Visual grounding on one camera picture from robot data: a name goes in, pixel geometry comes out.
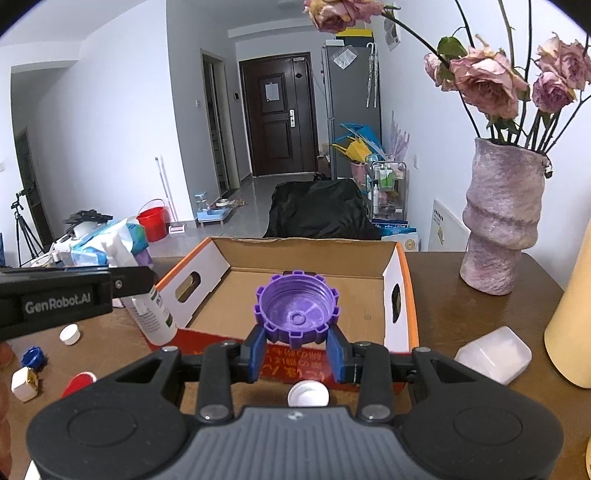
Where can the blue folded umbrella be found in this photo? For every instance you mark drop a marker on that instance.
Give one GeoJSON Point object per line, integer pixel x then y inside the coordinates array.
{"type": "Point", "coordinates": [364, 134]}

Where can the cream yellow thermos jug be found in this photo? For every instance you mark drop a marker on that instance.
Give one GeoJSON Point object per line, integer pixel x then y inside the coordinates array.
{"type": "Point", "coordinates": [572, 323]}

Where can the white mop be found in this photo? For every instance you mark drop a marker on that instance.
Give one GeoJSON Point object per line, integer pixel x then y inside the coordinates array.
{"type": "Point", "coordinates": [177, 228]}

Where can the mottled pink ceramic vase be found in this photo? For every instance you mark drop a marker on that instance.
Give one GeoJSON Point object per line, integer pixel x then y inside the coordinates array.
{"type": "Point", "coordinates": [501, 217]}

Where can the paper notice on door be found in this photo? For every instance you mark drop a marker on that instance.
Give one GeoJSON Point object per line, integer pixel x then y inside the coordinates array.
{"type": "Point", "coordinates": [272, 92]}

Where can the blue and white flat boxes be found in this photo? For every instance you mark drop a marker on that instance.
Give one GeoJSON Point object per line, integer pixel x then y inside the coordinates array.
{"type": "Point", "coordinates": [401, 240]}

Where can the purple ridged bottle cap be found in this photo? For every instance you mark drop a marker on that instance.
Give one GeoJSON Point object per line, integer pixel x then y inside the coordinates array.
{"type": "Point", "coordinates": [295, 304]}

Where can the blue ridged bottle cap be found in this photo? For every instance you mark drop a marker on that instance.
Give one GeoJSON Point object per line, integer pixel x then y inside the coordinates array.
{"type": "Point", "coordinates": [33, 357]}

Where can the white leaning board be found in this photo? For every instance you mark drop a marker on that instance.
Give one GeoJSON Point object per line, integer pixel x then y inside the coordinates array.
{"type": "Point", "coordinates": [450, 228]}

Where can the white bottle with dark label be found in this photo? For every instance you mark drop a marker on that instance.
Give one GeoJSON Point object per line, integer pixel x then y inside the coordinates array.
{"type": "Point", "coordinates": [152, 323]}

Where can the yellow folded umbrella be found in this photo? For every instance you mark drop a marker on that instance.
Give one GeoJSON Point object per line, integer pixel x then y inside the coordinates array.
{"type": "Point", "coordinates": [355, 150]}

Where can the white hanging umbrella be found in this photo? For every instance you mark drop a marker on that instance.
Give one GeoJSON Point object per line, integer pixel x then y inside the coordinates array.
{"type": "Point", "coordinates": [369, 78]}
{"type": "Point", "coordinates": [376, 74]}

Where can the pink bin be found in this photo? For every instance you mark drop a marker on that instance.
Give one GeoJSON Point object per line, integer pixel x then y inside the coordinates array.
{"type": "Point", "coordinates": [358, 171]}

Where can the metal trolley with bottles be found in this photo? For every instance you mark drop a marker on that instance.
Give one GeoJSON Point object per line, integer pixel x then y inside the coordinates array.
{"type": "Point", "coordinates": [388, 184]}

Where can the red plastic bucket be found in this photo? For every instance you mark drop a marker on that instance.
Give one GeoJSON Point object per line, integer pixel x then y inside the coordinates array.
{"type": "Point", "coordinates": [153, 224]}

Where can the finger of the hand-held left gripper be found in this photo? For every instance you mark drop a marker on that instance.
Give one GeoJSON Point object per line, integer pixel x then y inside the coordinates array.
{"type": "Point", "coordinates": [134, 281]}

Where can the orange-rimmed cardboard box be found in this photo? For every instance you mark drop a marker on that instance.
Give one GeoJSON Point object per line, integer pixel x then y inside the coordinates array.
{"type": "Point", "coordinates": [231, 295]}

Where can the blue tissue pack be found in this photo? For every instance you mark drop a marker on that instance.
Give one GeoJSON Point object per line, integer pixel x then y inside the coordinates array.
{"type": "Point", "coordinates": [90, 254]}

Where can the pet water feeder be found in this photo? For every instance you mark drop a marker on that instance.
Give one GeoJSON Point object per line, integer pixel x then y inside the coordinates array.
{"type": "Point", "coordinates": [207, 213]}

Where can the person's left hand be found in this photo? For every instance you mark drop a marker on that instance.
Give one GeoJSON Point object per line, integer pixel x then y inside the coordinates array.
{"type": "Point", "coordinates": [4, 356]}

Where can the grey refrigerator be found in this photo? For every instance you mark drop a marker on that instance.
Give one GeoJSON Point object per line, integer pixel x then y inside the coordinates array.
{"type": "Point", "coordinates": [346, 101]}

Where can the bunch of dried pink roses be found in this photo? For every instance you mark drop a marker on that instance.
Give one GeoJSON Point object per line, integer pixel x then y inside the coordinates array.
{"type": "Point", "coordinates": [487, 78]}

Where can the white and gold square cap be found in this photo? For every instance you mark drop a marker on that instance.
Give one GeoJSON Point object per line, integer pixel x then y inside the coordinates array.
{"type": "Point", "coordinates": [23, 384]}

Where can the black cloth covered chair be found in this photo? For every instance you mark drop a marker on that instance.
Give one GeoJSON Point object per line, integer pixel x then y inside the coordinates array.
{"type": "Point", "coordinates": [318, 207]}

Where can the purple tissue pack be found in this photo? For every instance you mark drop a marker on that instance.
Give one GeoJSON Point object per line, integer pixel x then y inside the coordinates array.
{"type": "Point", "coordinates": [147, 259]}

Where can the white round pot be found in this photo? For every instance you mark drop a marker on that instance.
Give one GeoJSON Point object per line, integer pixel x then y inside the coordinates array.
{"type": "Point", "coordinates": [84, 229]}

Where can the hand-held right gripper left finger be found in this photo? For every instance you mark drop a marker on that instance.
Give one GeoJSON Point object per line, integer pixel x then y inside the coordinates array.
{"type": "Point", "coordinates": [255, 355]}

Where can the translucent white plastic container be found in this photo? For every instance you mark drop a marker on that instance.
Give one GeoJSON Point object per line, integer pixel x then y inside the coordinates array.
{"type": "Point", "coordinates": [491, 354]}

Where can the black plastic frame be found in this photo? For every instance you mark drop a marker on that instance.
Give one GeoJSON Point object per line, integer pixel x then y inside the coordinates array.
{"type": "Point", "coordinates": [87, 217]}

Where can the pet food bowl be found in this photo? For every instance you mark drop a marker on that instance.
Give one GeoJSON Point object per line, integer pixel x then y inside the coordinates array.
{"type": "Point", "coordinates": [225, 202]}

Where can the clear plastic pouch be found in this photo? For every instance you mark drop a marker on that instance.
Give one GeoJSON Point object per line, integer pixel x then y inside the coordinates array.
{"type": "Point", "coordinates": [344, 58]}

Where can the red bottle cap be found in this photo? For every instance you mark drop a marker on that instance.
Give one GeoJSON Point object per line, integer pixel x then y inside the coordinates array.
{"type": "Point", "coordinates": [79, 382]}

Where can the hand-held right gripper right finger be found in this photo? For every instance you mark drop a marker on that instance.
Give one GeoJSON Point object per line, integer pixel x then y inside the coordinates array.
{"type": "Point", "coordinates": [336, 360]}

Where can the yellow box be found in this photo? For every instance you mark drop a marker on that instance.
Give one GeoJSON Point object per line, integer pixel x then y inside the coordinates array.
{"type": "Point", "coordinates": [355, 34]}

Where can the white bottle cap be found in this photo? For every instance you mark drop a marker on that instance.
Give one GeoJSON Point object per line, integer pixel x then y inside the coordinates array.
{"type": "Point", "coordinates": [308, 393]}
{"type": "Point", "coordinates": [69, 334]}

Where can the dark brown entrance door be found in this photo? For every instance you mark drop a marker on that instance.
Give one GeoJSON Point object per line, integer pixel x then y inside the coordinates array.
{"type": "Point", "coordinates": [277, 143]}

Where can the black camera tripod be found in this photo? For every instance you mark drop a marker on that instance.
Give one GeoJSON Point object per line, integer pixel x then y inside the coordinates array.
{"type": "Point", "coordinates": [25, 235]}

